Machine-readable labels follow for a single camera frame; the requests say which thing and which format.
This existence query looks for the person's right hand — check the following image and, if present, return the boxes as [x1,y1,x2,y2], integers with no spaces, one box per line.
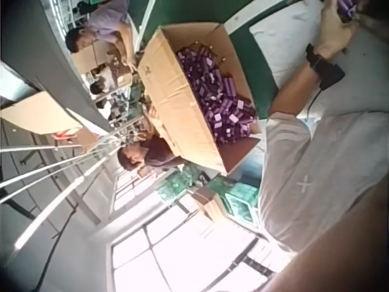
[354,0,389,33]

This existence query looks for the person's left hand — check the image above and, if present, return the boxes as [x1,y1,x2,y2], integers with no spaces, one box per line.
[312,0,361,59]

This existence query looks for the purple packet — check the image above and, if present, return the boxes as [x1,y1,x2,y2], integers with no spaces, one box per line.
[336,0,361,23]

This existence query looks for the black wrist band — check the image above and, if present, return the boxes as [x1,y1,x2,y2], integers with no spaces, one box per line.
[305,43,346,91]

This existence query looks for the white padded cloth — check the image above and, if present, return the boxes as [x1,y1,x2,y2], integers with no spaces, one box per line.
[249,0,326,89]

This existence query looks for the heap of purple packets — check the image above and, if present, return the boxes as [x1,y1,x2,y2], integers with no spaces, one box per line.
[175,42,258,144]

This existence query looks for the large cardboard carton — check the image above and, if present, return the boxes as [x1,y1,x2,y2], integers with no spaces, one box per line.
[135,23,263,176]

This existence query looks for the green plastic crate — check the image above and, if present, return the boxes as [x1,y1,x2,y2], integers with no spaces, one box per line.
[224,181,263,223]

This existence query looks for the cluttered work table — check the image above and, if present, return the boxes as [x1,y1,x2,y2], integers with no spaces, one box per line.
[89,65,159,144]

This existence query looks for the brown cardboard box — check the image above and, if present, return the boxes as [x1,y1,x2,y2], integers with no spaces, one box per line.
[190,187,228,222]

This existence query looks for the small cardboard box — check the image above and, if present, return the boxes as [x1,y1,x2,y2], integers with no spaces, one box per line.
[71,41,134,88]

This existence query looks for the window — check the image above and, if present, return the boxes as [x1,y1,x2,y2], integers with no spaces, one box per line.
[108,197,294,292]

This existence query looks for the flat cardboard sheet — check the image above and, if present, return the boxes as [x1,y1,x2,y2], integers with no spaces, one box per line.
[0,90,83,135]

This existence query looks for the black cable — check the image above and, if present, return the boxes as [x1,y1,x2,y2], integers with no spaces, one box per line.
[305,86,323,121]

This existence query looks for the metal frame rods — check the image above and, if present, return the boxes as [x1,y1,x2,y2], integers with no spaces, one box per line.
[0,136,123,205]

